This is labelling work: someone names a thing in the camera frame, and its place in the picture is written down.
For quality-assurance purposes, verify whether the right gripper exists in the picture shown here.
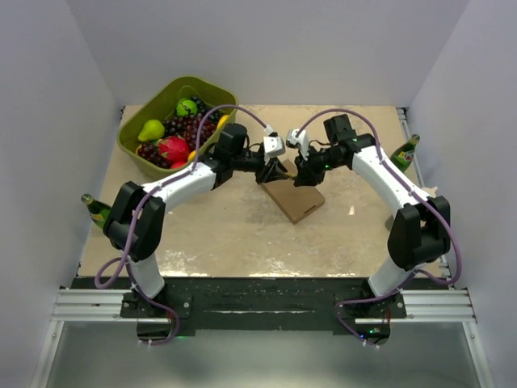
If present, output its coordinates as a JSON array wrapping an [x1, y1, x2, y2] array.
[[295, 144, 344, 187]]

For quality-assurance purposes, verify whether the brown cardboard express box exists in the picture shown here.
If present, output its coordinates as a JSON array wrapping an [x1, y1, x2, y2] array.
[[260, 180, 326, 225]]

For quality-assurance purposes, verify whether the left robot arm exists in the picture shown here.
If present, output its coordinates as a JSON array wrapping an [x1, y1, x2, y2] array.
[[103, 124, 287, 317]]

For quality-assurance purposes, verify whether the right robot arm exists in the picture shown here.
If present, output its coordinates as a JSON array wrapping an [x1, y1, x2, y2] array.
[[286, 110, 451, 318]]

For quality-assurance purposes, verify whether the yellow fruit at basket edge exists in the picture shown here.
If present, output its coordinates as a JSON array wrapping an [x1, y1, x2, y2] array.
[[216, 115, 229, 130]]

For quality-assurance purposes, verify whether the dark blue grape bunch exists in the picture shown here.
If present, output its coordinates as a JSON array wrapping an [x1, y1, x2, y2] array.
[[190, 95, 223, 124]]

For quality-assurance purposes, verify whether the green glass bottle right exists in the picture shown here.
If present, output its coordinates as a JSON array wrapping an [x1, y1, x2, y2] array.
[[390, 134, 420, 172]]

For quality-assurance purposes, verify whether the green glass bottle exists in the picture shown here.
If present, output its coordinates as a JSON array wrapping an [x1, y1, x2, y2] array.
[[390, 134, 420, 172], [81, 193, 111, 229]]

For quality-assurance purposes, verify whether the red grape bunch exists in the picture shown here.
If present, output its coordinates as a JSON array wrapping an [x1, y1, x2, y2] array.
[[162, 116, 216, 150]]

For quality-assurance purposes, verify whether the red dragon fruit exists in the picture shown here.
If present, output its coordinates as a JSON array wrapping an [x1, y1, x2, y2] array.
[[157, 136, 191, 164]]

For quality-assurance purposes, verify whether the green apple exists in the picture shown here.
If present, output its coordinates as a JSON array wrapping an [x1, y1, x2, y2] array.
[[175, 99, 198, 117]]

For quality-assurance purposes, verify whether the small dark grape bunch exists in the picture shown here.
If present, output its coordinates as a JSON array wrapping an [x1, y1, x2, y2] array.
[[136, 141, 170, 169]]

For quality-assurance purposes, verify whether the olive green plastic basket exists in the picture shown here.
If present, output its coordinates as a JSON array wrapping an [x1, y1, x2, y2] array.
[[117, 76, 238, 180]]

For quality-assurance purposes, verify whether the green pear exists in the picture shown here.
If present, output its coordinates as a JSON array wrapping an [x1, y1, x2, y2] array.
[[137, 120, 165, 142]]

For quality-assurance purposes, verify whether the green glass bottle left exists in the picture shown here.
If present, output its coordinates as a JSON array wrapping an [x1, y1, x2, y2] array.
[[81, 193, 111, 229]]

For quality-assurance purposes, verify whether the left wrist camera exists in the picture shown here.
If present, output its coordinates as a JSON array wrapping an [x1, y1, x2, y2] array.
[[263, 136, 285, 158]]

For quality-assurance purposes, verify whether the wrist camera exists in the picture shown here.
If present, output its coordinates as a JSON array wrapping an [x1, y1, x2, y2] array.
[[285, 129, 310, 160], [263, 136, 285, 158]]

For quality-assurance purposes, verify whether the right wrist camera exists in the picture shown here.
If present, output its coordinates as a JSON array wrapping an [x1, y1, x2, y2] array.
[[285, 129, 310, 160]]

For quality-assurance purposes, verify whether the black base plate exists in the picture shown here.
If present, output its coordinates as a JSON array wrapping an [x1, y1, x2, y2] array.
[[120, 277, 406, 339]]

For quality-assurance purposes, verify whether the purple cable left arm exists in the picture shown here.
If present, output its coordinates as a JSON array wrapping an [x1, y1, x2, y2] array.
[[93, 104, 278, 347]]

